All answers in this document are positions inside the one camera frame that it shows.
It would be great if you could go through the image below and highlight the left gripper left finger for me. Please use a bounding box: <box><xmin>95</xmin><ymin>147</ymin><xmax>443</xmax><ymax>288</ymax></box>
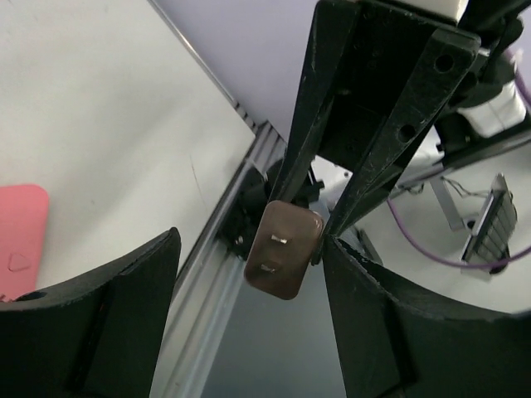
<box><xmin>1</xmin><ymin>228</ymin><xmax>181</xmax><ymax>397</ymax></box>

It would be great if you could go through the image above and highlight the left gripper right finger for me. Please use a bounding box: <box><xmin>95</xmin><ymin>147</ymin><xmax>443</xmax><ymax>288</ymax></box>
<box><xmin>323</xmin><ymin>238</ymin><xmax>530</xmax><ymax>397</ymax></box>

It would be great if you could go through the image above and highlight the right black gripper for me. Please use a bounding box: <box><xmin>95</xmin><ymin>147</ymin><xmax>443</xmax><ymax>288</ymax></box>
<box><xmin>273</xmin><ymin>1</ymin><xmax>480</xmax><ymax>236</ymax></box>

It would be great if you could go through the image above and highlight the pink triangular power strip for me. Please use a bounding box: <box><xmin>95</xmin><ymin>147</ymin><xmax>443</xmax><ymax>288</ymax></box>
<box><xmin>1</xmin><ymin>184</ymin><xmax>49</xmax><ymax>302</ymax></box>

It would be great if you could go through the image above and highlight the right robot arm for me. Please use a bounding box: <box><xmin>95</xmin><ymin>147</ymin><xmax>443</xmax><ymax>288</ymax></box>
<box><xmin>270</xmin><ymin>1</ymin><xmax>529</xmax><ymax>235</ymax></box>

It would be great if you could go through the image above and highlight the front aluminium rail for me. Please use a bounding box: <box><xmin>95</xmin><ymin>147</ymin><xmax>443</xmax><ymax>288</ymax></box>
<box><xmin>150</xmin><ymin>122</ymin><xmax>285</xmax><ymax>397</ymax></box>

